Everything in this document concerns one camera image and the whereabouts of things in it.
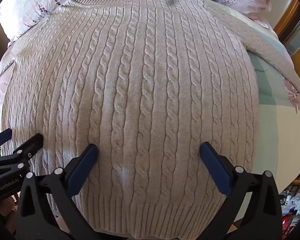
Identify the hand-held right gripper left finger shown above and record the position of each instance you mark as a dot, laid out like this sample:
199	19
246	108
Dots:
82	167

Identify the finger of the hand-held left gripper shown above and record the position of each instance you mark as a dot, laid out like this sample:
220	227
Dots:
2	138
30	147

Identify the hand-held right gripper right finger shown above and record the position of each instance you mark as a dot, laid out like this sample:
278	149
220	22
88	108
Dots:
215	165

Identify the person's left hand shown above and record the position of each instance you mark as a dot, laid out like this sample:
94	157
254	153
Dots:
7	208

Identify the floral patchwork bed sheet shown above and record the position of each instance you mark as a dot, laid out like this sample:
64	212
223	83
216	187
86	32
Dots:
272	120

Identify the wooden framed cabinet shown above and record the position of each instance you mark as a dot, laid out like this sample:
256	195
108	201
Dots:
293	27

